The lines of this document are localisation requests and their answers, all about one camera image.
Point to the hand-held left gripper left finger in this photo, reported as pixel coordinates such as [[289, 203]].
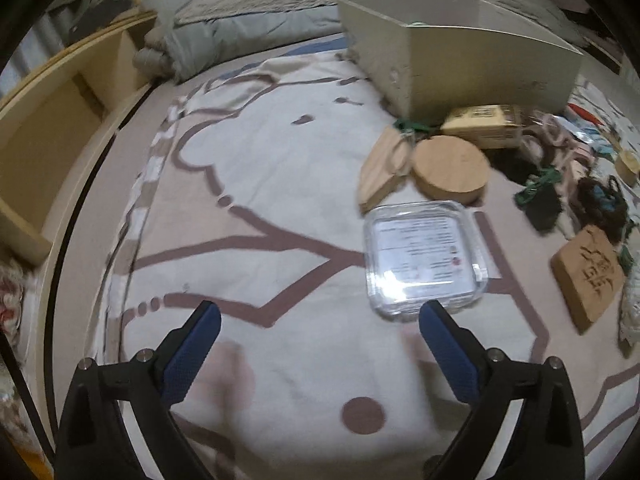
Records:
[[192, 355]]

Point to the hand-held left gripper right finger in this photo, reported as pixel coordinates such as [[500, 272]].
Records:
[[450, 352]]

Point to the clear plastic case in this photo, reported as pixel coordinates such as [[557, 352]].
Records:
[[420, 250]]

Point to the white shoe box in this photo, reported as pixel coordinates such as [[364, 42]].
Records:
[[475, 70]]

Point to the carved wooden plaque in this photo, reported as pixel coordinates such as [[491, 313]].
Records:
[[590, 275]]

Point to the cartoon printed blanket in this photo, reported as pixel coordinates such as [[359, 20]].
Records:
[[275, 200]]

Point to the clear flower display case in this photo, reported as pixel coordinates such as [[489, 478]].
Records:
[[17, 310]]

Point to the round wooden coaster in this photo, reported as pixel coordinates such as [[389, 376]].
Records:
[[450, 167]]

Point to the leaf-shaped wooden piece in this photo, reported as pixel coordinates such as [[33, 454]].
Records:
[[382, 172]]

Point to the beige printed small box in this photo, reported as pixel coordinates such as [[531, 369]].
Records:
[[482, 122]]

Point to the pink plastic scissors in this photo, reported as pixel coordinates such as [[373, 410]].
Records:
[[555, 140]]

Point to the wooden shelf unit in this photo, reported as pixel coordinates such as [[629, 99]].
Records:
[[55, 125]]

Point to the red packet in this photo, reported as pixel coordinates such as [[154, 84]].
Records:
[[582, 112]]

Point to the grey curtain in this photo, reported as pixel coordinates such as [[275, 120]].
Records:
[[32, 50]]

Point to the black bag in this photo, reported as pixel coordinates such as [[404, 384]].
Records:
[[100, 22]]

